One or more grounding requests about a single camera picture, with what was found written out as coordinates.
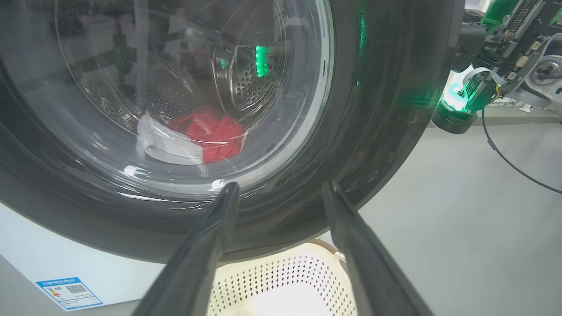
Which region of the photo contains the red garment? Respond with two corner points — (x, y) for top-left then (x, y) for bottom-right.
(169, 105), (245, 164)

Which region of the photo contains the steel perforated washer drum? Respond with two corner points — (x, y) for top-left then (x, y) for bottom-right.
(55, 0), (319, 176)

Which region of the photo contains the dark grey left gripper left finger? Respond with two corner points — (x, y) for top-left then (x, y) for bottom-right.
(132, 182), (240, 316)

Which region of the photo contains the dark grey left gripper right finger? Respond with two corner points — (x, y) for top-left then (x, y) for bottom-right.
(322, 180), (435, 316)

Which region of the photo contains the cream perforated laundry basket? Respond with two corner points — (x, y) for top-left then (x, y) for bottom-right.
(206, 239), (359, 316)

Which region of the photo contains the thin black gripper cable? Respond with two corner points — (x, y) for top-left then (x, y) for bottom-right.
(481, 109), (562, 194)

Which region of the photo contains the blue energy label sticker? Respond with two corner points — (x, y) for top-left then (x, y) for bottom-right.
(36, 276), (104, 312)

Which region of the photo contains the dark round glass washer door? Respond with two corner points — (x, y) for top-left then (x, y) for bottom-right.
(0, 0), (467, 265)

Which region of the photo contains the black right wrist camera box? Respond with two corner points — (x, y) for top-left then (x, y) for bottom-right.
(451, 22), (487, 73)

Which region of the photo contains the grey round machine part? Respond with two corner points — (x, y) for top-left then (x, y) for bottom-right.
(525, 44), (562, 115)

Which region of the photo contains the white garment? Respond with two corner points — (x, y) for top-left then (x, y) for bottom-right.
(137, 113), (208, 166)

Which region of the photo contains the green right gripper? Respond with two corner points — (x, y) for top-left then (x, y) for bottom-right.
(457, 0), (562, 112)

